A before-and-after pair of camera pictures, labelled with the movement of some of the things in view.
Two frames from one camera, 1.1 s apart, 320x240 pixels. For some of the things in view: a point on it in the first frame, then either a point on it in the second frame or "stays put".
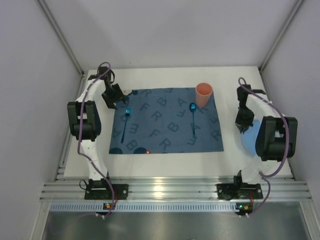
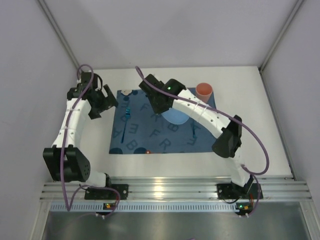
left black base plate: [104, 191] stays put
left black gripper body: [114, 97] -> [104, 103]
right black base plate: [239, 191] stays put
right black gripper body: [244, 122] -> [158, 106]
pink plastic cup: [203, 92] stays put
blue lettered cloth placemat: [165, 120] stays put
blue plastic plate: [249, 137] -> [175, 116]
